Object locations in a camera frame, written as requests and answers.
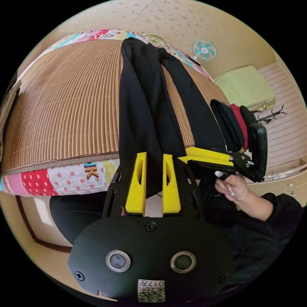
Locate person's right hand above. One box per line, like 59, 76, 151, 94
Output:
214, 170, 251, 205

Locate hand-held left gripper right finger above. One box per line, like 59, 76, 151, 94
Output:
162, 154, 181, 215

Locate white and teal fan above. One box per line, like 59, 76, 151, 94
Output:
192, 39, 218, 61

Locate light green folded mattress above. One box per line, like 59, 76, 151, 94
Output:
213, 65, 277, 112

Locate black coat rack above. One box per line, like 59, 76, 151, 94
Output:
257, 104, 288, 125

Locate person's right forearm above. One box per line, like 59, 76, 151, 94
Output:
236, 191, 275, 222

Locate wooden cupboard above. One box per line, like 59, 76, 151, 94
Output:
246, 156, 307, 208

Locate black pants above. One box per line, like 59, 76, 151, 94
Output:
118, 37, 227, 200

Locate person's body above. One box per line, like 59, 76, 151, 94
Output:
49, 177, 304, 292

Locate bed with woven mat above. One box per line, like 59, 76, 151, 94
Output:
0, 29, 231, 197

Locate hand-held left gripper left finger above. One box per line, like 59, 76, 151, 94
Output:
125, 152, 147, 215

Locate pile of clothes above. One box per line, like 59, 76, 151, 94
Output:
210, 99, 259, 153

